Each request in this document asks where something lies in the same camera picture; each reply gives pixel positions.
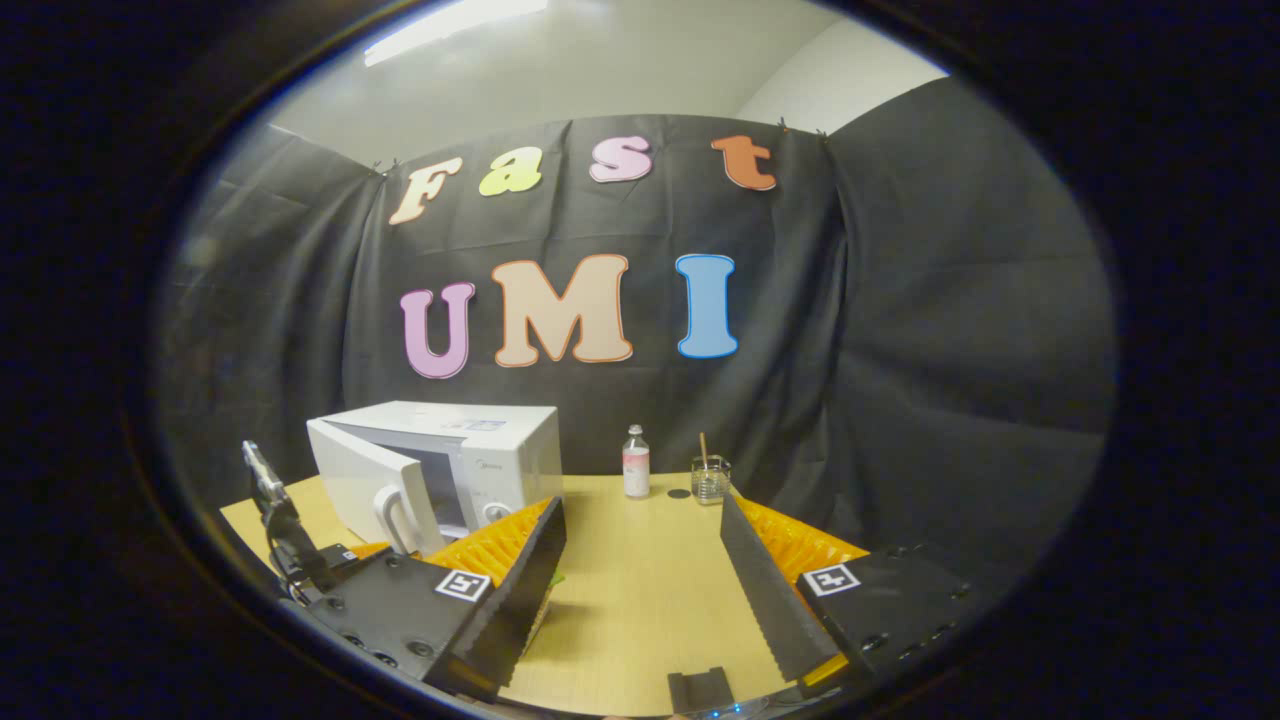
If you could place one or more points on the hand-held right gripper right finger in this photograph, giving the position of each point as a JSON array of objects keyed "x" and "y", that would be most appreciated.
[{"x": 765, "y": 600}]

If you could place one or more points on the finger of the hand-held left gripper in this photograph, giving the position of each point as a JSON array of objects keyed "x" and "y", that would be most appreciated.
[{"x": 368, "y": 551}]

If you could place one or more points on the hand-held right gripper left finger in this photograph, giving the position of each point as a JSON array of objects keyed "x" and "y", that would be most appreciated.
[{"x": 515, "y": 610}]

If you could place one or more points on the white microwave oven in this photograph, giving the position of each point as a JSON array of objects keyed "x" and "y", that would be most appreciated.
[{"x": 500, "y": 440}]

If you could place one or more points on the clear glass cup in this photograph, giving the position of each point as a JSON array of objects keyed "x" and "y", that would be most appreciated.
[{"x": 711, "y": 485}]

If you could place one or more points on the small bottle with pink label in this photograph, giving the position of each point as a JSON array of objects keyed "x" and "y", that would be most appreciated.
[{"x": 636, "y": 470}]

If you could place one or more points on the black backdrop cloth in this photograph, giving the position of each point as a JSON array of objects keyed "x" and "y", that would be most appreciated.
[{"x": 950, "y": 350}]

